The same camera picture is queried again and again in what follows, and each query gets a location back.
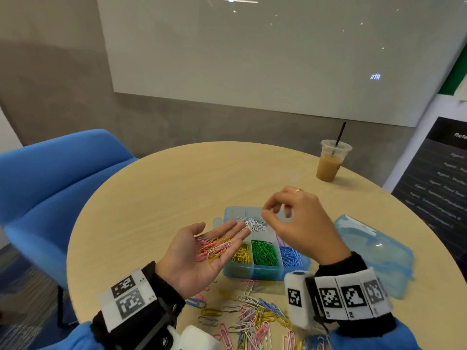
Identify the person's left hand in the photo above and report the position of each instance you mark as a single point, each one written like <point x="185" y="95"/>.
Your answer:
<point x="190" y="266"/>

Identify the person's right hand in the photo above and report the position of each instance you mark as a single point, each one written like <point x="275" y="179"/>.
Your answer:
<point x="306" y="226"/>

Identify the paperclips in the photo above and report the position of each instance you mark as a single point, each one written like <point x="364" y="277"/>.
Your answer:
<point x="213" y="248"/>

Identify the bunch of blue paper clips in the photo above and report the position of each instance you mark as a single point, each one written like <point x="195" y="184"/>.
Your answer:
<point x="291" y="256"/>

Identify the bunch of green paper clips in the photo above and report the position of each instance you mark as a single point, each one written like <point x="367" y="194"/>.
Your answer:
<point x="264" y="253"/>

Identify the bunch of yellow paper clips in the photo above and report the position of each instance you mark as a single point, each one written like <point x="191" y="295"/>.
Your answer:
<point x="242" y="254"/>

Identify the blue compartment organizer box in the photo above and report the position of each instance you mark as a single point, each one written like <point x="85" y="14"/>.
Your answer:
<point x="233" y="213"/>

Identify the pile of coloured paper clips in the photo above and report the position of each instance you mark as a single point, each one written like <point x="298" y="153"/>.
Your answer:
<point x="248" y="320"/>

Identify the person's left forearm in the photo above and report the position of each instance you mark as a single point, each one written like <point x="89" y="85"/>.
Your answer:
<point x="80" y="335"/>

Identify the blue transparent box lid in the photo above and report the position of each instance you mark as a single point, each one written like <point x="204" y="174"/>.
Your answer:
<point x="376" y="251"/>

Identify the iced coffee plastic cup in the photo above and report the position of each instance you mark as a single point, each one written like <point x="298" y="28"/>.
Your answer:
<point x="330" y="165"/>

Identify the left wrist marker band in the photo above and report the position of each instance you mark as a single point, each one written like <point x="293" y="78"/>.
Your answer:
<point x="128" y="301"/>

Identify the wrist marker band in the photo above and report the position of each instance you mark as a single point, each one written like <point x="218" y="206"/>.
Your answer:
<point x="354" y="295"/>
<point x="128" y="301"/>

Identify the round wooden table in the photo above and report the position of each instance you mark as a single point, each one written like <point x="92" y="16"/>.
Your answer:
<point x="146" y="200"/>

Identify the right wrist marker band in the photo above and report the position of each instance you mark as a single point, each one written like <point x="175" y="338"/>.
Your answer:
<point x="354" y="295"/>

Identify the black drinking straw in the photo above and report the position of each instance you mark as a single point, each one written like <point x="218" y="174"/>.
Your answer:
<point x="340" y="133"/>

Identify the standing poster banner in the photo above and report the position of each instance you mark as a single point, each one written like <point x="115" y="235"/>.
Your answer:
<point x="438" y="193"/>

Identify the blue upholstered chair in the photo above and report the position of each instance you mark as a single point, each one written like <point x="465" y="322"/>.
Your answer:
<point x="44" y="193"/>

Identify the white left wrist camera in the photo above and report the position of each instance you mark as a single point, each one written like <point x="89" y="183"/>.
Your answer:
<point x="193" y="339"/>

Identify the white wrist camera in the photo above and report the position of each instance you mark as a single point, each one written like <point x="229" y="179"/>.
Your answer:
<point x="298" y="299"/>
<point x="193" y="339"/>

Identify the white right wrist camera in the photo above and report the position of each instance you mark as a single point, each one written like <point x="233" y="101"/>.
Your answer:
<point x="298" y="299"/>

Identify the white wall board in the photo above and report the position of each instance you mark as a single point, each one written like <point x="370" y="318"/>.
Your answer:
<point x="292" y="54"/>

